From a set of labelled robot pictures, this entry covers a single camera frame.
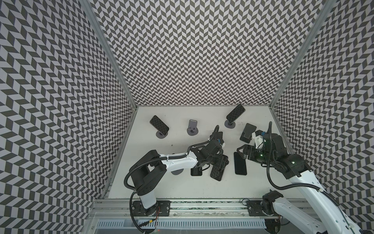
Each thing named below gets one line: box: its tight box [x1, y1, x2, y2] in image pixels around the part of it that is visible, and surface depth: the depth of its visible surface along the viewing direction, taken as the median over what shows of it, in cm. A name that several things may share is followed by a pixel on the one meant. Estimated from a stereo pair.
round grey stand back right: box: [224, 119, 236, 129], surface depth 108 cm
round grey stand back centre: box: [187, 118, 199, 137], surface depth 102 cm
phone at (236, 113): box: [225, 103, 246, 124], surface depth 100 cm
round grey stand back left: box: [155, 130, 169, 139], surface depth 101 cm
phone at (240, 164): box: [233, 151, 247, 176], surface depth 88 cm
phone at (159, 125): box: [149, 115, 170, 136], surface depth 104 cm
